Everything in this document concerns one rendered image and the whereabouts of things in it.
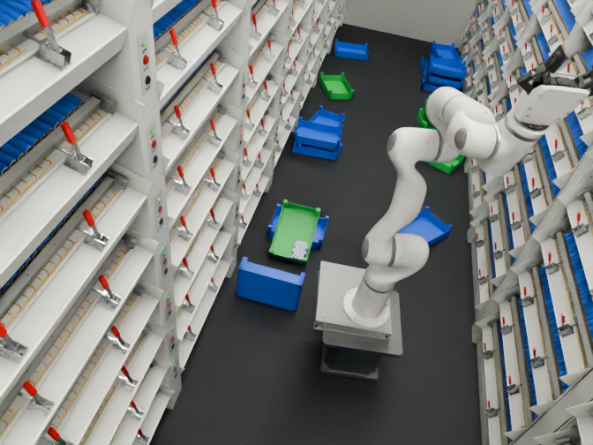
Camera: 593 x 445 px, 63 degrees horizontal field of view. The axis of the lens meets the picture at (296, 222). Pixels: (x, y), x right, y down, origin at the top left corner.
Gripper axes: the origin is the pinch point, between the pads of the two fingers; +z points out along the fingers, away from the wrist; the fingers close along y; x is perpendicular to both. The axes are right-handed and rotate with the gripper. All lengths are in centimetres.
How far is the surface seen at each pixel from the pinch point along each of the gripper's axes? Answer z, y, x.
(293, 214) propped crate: -172, 20, 66
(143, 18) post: -14, 78, 12
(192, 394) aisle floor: -158, 66, -30
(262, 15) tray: -79, 49, 102
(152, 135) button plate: -38, 77, 4
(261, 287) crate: -159, 39, 18
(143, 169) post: -43, 79, -2
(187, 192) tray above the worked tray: -74, 71, 13
